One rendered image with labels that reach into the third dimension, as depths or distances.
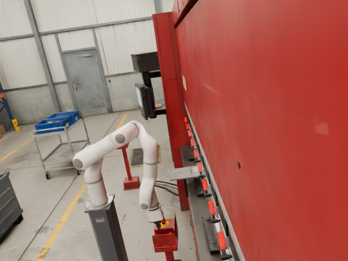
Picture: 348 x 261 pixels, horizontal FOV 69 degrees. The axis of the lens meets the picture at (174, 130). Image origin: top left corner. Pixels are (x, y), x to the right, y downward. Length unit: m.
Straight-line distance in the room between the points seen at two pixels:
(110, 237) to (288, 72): 1.86
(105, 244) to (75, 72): 7.67
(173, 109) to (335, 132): 2.57
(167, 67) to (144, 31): 6.09
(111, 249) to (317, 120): 1.94
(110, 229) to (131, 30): 7.45
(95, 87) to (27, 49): 2.39
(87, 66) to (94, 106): 1.39
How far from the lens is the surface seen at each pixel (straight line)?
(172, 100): 2.78
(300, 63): 0.32
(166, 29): 2.72
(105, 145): 1.64
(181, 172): 2.12
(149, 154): 1.52
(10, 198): 4.04
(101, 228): 2.01
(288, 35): 0.34
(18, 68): 10.06
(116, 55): 8.90
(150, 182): 1.60
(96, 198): 1.90
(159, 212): 1.78
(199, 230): 1.74
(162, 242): 1.90
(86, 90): 9.26
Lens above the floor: 2.01
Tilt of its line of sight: 19 degrees down
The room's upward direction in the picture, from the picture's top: 8 degrees counter-clockwise
